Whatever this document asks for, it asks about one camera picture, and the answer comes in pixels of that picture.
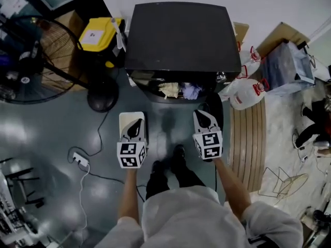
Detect cream plastic laundry basket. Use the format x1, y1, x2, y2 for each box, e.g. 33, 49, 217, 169
118, 112, 148, 149

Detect person's right leg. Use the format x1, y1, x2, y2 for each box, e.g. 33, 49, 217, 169
172, 159, 207, 189

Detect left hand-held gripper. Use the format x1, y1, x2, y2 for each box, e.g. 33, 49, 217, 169
116, 118, 147, 169

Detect clear wire-frame chair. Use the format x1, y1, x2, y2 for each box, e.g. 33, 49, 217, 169
260, 166, 310, 198

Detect brown cardboard box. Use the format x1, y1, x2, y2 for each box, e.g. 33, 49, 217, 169
41, 9, 90, 92

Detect lavender clothes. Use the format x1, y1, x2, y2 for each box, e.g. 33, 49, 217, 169
180, 83, 205, 101

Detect person's right forearm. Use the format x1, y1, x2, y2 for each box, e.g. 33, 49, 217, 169
213, 159, 252, 221

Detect person's left forearm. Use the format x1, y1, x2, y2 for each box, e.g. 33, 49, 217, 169
117, 168, 142, 226

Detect black bin with yellow lid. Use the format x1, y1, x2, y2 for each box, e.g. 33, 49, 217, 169
77, 17, 127, 69

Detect person's white shirt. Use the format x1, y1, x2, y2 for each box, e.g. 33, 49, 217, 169
94, 185, 305, 248

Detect person's black shoe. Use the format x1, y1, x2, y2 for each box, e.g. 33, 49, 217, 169
172, 144, 186, 163
151, 160, 165, 175

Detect white power cable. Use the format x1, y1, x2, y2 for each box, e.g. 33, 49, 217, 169
79, 164, 91, 232

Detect person's leg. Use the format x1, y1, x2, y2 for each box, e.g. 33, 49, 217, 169
145, 170, 170, 200
172, 159, 207, 189

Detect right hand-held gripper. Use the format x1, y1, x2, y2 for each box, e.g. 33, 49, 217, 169
192, 109, 223, 162

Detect person's left black shoe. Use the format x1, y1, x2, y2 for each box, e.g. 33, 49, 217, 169
151, 160, 165, 175

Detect cream clothes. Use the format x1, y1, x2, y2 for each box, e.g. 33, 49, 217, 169
157, 82, 180, 100

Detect white long-handled cleaning tool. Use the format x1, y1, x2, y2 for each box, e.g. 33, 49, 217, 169
111, 18, 124, 50

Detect white power strip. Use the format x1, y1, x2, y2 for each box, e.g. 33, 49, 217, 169
72, 152, 90, 166

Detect clear plastic storage box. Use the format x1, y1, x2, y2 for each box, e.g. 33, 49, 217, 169
262, 41, 318, 92

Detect wooden slat panel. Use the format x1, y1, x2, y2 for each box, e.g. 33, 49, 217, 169
229, 97, 267, 192

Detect small cardboard sheet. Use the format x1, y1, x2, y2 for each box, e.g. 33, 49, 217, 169
232, 21, 250, 42

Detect black washing machine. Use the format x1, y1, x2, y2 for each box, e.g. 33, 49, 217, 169
125, 2, 243, 103

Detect person's right black shoe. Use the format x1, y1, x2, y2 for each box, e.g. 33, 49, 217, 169
172, 144, 186, 163

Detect black metal frame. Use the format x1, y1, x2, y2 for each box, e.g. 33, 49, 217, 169
0, 158, 44, 209

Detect black floor cable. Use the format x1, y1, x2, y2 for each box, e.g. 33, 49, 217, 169
87, 170, 148, 204

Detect large cardboard sheet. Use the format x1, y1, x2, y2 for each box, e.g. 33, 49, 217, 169
254, 21, 311, 59

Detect black pedestal fan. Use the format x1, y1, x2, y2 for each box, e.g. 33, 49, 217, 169
0, 15, 120, 113

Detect black fan power cable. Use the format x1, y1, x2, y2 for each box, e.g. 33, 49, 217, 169
67, 107, 111, 164

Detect person's left leg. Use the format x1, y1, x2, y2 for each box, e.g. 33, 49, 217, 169
145, 170, 170, 200

